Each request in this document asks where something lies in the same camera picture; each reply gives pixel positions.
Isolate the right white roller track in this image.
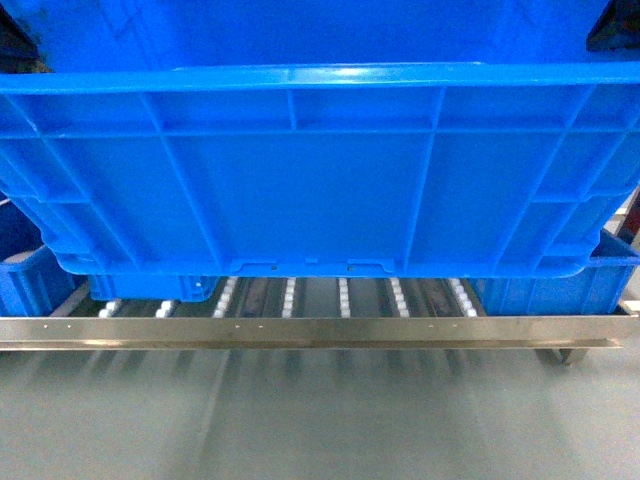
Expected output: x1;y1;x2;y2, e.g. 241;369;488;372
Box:
390;278;410;318

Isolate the far right roller track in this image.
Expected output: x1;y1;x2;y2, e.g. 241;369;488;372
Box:
448;278;478;317

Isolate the white roller track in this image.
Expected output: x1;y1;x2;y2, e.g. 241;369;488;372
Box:
390;278;410;318
212;277;238;318
281;277;296;318

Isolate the far left roller track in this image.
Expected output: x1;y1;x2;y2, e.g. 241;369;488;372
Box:
98;299;122;318

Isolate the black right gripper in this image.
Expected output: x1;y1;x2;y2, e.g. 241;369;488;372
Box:
586;0;639;51

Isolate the blue crate behind centre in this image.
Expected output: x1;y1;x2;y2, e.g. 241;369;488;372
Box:
88;274;219;302

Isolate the left white roller track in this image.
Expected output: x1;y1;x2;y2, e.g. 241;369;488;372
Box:
212;277;238;318

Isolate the steel shelf front rail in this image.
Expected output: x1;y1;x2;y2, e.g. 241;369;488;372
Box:
1;303;639;363

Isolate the centre white roller track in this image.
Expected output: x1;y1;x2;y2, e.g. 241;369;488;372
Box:
281;277;296;318

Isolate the large blue plastic crate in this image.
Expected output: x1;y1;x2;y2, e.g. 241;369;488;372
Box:
1;1;639;277

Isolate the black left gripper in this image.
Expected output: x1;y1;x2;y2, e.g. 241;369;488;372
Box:
1;7;53;74

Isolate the blue crate on right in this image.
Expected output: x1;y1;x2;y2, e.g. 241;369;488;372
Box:
469;230;639;316

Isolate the blue crate on left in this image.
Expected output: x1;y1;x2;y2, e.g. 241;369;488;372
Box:
1;196;86;317

